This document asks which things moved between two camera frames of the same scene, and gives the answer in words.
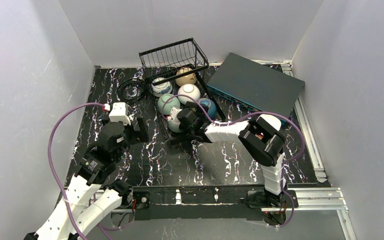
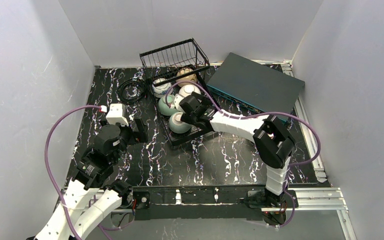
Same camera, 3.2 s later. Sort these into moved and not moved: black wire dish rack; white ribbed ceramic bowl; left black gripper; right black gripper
Moved: right black gripper
Not moved: left black gripper; black wire dish rack; white ribbed ceramic bowl
